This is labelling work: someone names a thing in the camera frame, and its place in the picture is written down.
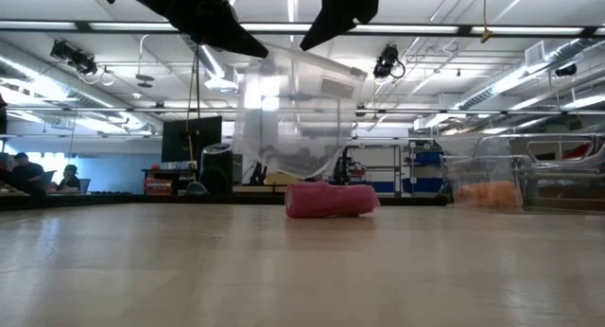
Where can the clear zip bag with label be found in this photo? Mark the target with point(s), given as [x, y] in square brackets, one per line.
[472, 166]

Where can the pink elastic bandage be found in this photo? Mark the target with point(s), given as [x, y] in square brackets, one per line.
[331, 199]

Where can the silver air duct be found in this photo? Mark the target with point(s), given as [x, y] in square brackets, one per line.
[501, 83]

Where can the red boxes stack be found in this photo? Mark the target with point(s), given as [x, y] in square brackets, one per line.
[158, 186]

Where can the white ceiling vent grille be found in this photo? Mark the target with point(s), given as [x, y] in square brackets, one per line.
[536, 54]

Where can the person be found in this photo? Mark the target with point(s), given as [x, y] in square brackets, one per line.
[28, 173]
[71, 181]

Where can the black ceiling spotlight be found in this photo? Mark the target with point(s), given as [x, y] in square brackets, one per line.
[565, 70]

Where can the black monitor screen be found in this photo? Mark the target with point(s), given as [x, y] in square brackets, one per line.
[189, 140]

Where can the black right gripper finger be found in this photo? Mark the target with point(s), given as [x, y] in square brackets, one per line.
[338, 10]

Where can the cardboard box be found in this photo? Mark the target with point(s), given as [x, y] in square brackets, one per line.
[279, 179]

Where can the clear plastic holder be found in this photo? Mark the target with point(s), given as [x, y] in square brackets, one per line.
[558, 171]

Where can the black background robot arm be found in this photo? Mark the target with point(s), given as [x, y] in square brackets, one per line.
[342, 168]
[259, 176]

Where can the black ceiling camera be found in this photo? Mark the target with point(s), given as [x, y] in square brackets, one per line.
[387, 62]

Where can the black aluminium table frame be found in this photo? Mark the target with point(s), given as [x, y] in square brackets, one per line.
[142, 200]

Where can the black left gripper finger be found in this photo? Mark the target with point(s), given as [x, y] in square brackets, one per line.
[217, 29]

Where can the orange bandage roll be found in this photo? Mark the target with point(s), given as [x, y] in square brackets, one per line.
[489, 194]

